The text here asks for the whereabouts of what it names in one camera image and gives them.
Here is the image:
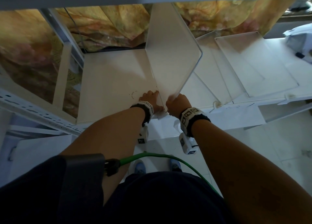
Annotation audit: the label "person's left hand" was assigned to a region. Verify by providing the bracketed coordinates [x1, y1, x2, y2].
[138, 90, 164, 113]

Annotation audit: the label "person's right hand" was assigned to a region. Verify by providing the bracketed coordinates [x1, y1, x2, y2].
[166, 94, 192, 119]

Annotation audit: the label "clear acrylic divider panel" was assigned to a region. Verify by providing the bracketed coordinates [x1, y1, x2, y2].
[145, 3, 203, 112]
[215, 31, 300, 98]
[194, 31, 247, 105]

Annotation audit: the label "person's left forearm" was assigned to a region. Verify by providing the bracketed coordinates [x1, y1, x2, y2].
[60, 107, 147, 205]

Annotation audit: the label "person's right forearm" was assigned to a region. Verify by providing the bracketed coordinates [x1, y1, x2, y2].
[190, 120, 312, 224]

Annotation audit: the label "black marker wristband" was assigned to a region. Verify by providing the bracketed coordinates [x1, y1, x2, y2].
[179, 107, 211, 137]
[130, 101, 154, 127]

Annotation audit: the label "blue shoe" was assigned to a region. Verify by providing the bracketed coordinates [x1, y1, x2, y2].
[134, 160, 147, 175]
[170, 158, 183, 172]

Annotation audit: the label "white paper sheet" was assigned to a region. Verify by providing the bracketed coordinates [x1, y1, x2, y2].
[209, 104, 266, 131]

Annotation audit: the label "dark blue clothing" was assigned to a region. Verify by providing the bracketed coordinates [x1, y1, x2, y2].
[0, 155, 235, 224]

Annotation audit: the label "white rack upright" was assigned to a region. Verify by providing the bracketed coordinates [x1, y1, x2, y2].
[40, 8, 85, 68]

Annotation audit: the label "white perforated rack beam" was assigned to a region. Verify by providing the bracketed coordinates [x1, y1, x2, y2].
[0, 87, 83, 137]

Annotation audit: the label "yellow floral cloth backdrop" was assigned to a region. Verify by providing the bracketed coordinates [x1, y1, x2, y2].
[0, 0, 297, 119]

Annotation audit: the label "white plastic bag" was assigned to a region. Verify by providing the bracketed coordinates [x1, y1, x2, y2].
[283, 23, 312, 59]

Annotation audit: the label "green cable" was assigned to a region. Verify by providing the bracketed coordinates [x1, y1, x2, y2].
[119, 153, 223, 198]

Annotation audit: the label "black cable connector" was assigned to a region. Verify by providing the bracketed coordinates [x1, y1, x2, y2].
[105, 159, 121, 177]

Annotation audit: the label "black arm strap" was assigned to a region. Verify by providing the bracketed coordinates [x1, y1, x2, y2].
[57, 154, 106, 224]

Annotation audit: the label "white cabinet with handle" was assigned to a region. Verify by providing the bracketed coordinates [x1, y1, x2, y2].
[0, 125, 75, 186]

